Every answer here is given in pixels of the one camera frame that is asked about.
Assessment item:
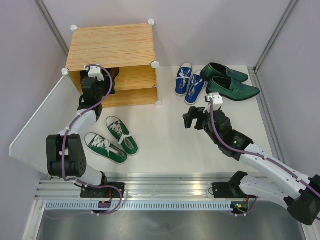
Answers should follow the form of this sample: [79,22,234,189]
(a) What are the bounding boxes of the aluminium frame post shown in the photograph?
[253,0,300,74]
[33,0,69,56]

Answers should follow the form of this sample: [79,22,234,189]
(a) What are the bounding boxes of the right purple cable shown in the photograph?
[209,97,320,218]

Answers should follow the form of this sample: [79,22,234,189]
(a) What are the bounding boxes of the green sneaker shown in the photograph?
[105,116,139,156]
[84,132,128,165]

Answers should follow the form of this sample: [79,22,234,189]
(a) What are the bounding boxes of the green loafer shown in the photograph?
[200,62,249,83]
[205,76,260,102]

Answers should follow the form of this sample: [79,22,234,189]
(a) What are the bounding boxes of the right aluminium frame post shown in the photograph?
[253,0,300,74]

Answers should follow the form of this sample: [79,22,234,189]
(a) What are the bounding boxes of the green loafer rear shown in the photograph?
[200,62,249,83]

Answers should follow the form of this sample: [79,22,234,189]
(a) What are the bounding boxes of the aluminium mounting rail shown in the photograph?
[34,172,308,201]

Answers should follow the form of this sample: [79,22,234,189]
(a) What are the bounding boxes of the white translucent cabinet door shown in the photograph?
[9,76,80,175]

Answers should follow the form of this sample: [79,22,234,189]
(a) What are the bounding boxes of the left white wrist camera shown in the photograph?
[84,64,105,82]

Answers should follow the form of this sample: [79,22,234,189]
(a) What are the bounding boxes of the green sneaker upper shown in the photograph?
[105,116,139,156]

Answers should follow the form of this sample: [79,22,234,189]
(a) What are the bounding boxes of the black patent shoe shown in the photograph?
[107,67,120,88]
[80,70,89,82]

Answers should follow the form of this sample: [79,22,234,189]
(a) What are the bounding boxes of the blue sneaker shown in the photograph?
[184,70,207,106]
[175,62,193,97]

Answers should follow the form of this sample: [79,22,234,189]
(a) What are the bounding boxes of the left aluminium frame post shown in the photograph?
[33,0,69,56]

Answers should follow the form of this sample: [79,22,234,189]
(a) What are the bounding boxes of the green sneaker lower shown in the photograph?
[84,132,128,165]

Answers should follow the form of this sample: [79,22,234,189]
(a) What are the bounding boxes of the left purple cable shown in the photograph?
[44,64,123,220]

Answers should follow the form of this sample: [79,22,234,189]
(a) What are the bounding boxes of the purple cable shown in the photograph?
[209,97,320,218]
[44,64,123,220]

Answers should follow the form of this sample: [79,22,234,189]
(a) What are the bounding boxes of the green loafer front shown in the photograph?
[205,76,260,102]

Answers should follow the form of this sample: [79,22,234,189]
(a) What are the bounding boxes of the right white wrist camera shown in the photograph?
[203,92,224,113]

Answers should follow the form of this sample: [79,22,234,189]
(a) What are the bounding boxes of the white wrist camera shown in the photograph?
[84,64,105,82]
[203,92,224,113]

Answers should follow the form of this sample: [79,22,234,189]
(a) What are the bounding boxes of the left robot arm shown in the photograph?
[46,75,127,198]

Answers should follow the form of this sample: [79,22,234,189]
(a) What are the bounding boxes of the wooden two-shelf shoe cabinet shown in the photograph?
[61,19,160,108]

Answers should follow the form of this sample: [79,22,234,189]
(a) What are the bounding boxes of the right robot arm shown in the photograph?
[182,107,320,226]

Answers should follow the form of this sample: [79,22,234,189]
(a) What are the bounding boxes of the white slotted cable duct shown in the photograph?
[45,200,233,211]

